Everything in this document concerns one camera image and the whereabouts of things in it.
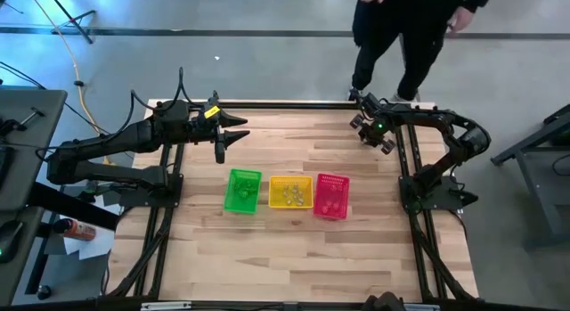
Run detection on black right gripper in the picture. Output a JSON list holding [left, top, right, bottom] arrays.
[[349, 103, 397, 156]]

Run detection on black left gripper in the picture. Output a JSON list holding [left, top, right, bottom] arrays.
[[185, 100, 251, 166]]

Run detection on black computer mouse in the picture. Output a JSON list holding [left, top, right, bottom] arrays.
[[0, 220, 24, 264]]

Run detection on black hand tool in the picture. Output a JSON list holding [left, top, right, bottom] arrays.
[[0, 106, 45, 136]]

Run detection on white paper sheets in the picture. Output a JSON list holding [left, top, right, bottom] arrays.
[[61, 192, 122, 261]]

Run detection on grey side table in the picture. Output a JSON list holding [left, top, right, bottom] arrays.
[[0, 88, 68, 306]]

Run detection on green plastic basket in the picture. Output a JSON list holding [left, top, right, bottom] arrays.
[[222, 168, 263, 215]]

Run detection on yellow plastic basket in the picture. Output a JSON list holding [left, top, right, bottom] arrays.
[[265, 175, 314, 212]]

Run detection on grey metal cart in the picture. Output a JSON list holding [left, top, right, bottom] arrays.
[[489, 103, 570, 252]]

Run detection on person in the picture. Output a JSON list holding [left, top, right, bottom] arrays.
[[346, 0, 493, 103]]

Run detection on black tripod stand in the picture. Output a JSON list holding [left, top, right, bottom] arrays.
[[44, 0, 97, 45]]

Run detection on black support beam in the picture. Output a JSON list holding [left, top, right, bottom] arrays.
[[27, 181, 121, 232]]

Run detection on red plastic basket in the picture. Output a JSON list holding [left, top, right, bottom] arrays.
[[312, 173, 351, 221]]

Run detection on orange spray can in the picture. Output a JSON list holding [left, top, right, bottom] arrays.
[[53, 217, 97, 242]]

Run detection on yellow power cable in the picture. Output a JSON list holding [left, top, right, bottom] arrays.
[[26, 0, 113, 167]]

